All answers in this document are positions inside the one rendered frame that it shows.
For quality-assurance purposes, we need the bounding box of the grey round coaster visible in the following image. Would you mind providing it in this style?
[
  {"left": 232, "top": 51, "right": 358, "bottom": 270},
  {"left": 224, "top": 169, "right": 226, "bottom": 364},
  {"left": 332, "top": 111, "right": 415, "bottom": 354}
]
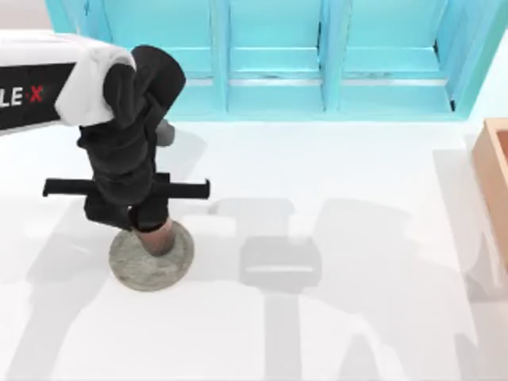
[{"left": 108, "top": 223, "right": 196, "bottom": 293}]

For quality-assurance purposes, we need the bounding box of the salmon-coloured shallow box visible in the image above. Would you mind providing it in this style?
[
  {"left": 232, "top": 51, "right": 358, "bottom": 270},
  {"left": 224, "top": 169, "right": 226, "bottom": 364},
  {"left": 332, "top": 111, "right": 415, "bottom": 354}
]
[{"left": 471, "top": 117, "right": 508, "bottom": 272}]

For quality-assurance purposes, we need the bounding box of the brown cup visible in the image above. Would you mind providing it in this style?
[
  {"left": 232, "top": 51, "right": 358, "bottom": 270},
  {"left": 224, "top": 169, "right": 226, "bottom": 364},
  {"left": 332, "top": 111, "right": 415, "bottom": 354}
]
[{"left": 139, "top": 219, "right": 176, "bottom": 258}]

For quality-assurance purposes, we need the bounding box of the light blue rack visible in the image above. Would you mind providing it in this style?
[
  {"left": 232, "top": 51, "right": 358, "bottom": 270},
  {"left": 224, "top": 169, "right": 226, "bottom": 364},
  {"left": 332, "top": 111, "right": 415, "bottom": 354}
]
[{"left": 43, "top": 0, "right": 508, "bottom": 123}]

